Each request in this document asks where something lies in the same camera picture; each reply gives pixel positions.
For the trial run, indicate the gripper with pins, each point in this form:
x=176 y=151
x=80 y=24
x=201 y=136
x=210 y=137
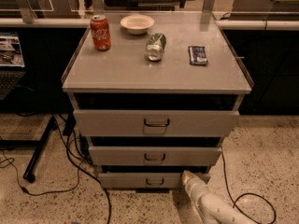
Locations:
x=195 y=186

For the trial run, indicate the grey drawer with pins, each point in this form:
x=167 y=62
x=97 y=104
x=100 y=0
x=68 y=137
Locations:
x=171 y=123
x=155 y=156
x=141 y=180

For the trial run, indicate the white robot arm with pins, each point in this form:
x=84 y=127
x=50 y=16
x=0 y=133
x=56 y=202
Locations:
x=210 y=207

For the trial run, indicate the grey drawer cabinet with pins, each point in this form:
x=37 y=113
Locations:
x=122 y=78

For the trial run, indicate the blue snack packet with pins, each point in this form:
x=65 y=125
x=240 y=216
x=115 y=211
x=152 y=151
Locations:
x=197 y=55

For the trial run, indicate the black stand leg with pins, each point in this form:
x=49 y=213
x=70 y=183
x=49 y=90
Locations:
x=37 y=145

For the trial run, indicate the white bowl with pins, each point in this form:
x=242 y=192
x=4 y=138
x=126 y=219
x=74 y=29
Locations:
x=137 y=24

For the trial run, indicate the red cola can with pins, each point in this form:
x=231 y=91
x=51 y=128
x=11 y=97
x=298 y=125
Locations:
x=100 y=32

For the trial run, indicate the laptop computer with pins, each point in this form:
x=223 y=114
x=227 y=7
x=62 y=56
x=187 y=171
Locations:
x=12 y=66

